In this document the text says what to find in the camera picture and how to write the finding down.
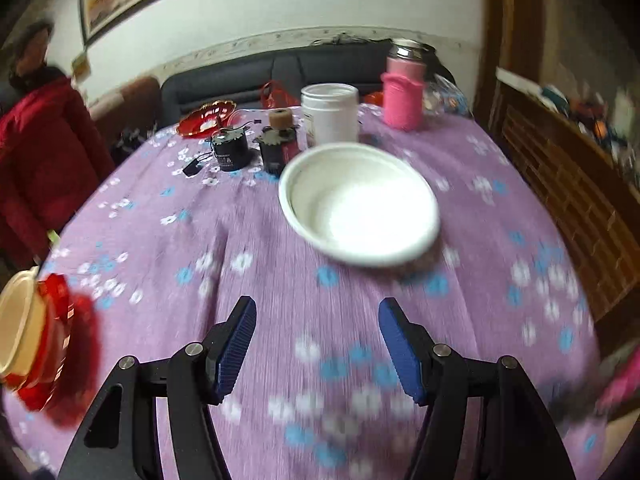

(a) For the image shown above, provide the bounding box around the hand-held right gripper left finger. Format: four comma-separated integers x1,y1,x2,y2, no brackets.
57,296,258,480

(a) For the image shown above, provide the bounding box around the bottle with pink knitted sleeve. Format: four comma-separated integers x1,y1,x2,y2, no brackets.
381,38,435,131

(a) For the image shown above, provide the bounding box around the black cylindrical motor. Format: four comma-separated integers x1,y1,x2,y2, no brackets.
209,127,250,173

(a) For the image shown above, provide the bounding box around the red bag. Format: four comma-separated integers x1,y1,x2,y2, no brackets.
259,80,302,110

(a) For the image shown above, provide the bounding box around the dark grey sofa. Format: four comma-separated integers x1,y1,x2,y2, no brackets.
160,39,453,127

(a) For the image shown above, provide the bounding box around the cream plastic bowl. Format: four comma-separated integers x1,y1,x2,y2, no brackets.
0,267,49,392

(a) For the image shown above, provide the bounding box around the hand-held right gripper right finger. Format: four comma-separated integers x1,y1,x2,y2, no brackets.
378,297,574,480

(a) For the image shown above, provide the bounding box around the black box-shaped device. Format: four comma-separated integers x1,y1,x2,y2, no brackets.
253,125,300,177

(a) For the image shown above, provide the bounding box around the purple floral tablecloth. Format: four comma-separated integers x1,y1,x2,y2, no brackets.
0,102,617,480

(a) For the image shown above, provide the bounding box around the pile of assorted clutter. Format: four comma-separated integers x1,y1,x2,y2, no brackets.
537,82,640,181

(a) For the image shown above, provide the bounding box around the brown chair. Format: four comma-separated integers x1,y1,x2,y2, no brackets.
87,75,162,137

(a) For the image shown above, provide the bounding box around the red glass plate gold rim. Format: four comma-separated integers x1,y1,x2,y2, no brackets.
177,99,236,139
30,272,77,396

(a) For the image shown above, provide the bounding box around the white plastic jar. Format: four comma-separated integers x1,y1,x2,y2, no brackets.
300,83,360,150

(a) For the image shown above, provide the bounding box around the brown wooden cabinet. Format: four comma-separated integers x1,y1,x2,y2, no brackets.
474,0,640,323

